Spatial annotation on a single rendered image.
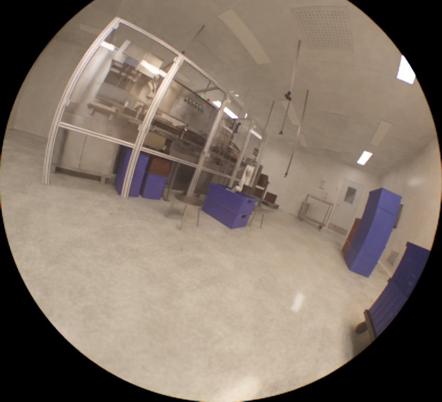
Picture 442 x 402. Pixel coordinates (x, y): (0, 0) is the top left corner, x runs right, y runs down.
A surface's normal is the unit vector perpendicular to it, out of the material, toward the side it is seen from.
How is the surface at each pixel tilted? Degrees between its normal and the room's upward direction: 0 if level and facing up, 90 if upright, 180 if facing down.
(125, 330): 0
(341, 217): 90
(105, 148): 90
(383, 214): 90
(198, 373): 0
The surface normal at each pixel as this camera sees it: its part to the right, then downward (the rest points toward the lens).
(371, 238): -0.58, -0.15
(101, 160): 0.71, 0.31
